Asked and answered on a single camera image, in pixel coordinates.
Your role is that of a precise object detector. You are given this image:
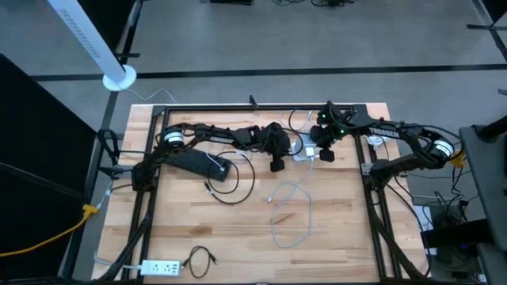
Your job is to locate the white tower power strip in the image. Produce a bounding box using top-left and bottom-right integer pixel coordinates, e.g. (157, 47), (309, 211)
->
(292, 134), (318, 162)

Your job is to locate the black USB cable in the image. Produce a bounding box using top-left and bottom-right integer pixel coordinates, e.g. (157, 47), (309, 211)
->
(204, 150), (257, 206)

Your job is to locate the black power strip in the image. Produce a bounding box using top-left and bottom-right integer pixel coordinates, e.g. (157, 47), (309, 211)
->
(161, 146), (233, 183)

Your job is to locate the long white USB cable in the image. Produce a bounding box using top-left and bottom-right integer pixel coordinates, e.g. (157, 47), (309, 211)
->
(268, 158), (314, 249)

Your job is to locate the short black cable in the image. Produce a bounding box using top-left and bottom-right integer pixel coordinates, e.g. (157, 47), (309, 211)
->
(181, 245), (219, 279)

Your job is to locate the yellow connector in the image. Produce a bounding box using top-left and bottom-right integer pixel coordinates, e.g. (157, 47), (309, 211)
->
(449, 150), (467, 169)

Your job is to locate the dark grey cart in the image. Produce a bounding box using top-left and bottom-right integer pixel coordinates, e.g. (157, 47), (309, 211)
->
(459, 116), (507, 285)

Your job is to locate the black floor box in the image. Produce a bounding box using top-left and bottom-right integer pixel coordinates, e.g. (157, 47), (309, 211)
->
(421, 228), (496, 249)

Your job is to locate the white tower fan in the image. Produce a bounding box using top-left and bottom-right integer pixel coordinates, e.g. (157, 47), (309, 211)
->
(47, 0), (139, 92)

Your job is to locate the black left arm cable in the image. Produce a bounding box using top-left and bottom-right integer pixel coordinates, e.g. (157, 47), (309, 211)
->
(288, 109), (305, 156)

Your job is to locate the black aluminium table frame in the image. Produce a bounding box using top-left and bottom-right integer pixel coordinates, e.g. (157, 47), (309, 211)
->
(94, 103), (432, 284)

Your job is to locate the thin white fan cord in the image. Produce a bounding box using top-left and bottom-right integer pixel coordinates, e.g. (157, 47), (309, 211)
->
(125, 88), (178, 105)

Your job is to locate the black coiled cord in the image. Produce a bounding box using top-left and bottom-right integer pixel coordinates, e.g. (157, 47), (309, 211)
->
(97, 127), (120, 169)

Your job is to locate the thin white cable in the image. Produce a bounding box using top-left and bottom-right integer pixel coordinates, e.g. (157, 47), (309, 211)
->
(96, 180), (116, 210)

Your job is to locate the white flat strip cord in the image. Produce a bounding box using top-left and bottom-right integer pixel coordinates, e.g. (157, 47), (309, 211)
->
(93, 249), (143, 271)

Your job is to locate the yellow cable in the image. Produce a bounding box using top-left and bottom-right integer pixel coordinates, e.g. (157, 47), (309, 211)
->
(0, 203), (101, 258)

